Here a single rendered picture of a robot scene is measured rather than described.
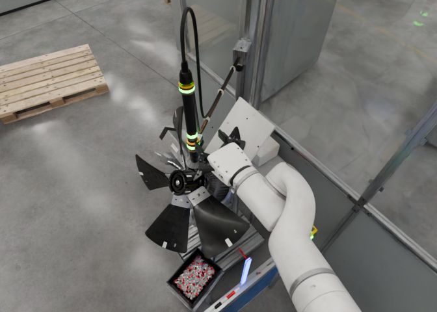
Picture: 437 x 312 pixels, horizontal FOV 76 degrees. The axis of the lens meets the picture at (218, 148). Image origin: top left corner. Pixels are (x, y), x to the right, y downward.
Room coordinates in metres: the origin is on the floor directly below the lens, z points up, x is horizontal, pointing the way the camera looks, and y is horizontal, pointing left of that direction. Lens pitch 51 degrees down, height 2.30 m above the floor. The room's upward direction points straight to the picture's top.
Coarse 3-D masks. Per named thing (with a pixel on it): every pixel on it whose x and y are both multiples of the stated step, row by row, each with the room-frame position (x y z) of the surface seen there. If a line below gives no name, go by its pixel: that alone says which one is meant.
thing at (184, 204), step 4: (176, 196) 0.65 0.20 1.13; (180, 196) 0.66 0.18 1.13; (184, 196) 0.66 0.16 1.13; (172, 200) 0.64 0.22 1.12; (176, 200) 0.64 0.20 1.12; (184, 200) 0.65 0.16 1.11; (188, 200) 0.65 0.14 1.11; (172, 204) 0.63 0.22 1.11; (176, 204) 0.63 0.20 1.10; (180, 204) 0.63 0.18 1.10; (184, 204) 0.63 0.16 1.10; (188, 204) 0.64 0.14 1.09
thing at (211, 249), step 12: (204, 204) 0.59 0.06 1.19; (216, 204) 0.59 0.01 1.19; (204, 216) 0.53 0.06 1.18; (216, 216) 0.53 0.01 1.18; (228, 216) 0.53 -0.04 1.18; (204, 228) 0.48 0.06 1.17; (216, 228) 0.48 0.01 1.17; (228, 228) 0.48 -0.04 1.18; (240, 228) 0.48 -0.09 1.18; (204, 240) 0.44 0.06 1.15; (216, 240) 0.43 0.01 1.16; (204, 252) 0.40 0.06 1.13; (216, 252) 0.39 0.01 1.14
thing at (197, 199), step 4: (200, 188) 0.66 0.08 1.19; (204, 188) 0.66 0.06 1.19; (192, 192) 0.64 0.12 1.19; (196, 192) 0.64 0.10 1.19; (200, 192) 0.64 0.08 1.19; (208, 192) 0.65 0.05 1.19; (188, 196) 0.62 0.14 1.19; (192, 196) 0.62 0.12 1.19; (196, 196) 0.62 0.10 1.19; (200, 196) 0.62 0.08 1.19; (204, 196) 0.63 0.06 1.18; (208, 196) 0.63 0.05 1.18; (192, 200) 0.61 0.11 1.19; (196, 200) 0.61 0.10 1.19; (200, 200) 0.61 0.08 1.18; (192, 204) 0.59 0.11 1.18
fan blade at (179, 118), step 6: (180, 108) 0.96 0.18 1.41; (174, 114) 1.01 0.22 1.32; (180, 114) 0.93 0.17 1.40; (180, 120) 0.91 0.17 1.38; (174, 126) 1.01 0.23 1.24; (180, 126) 0.89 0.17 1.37; (180, 132) 0.87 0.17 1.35; (180, 138) 0.85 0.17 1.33; (180, 144) 0.83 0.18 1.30; (180, 150) 0.81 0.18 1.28
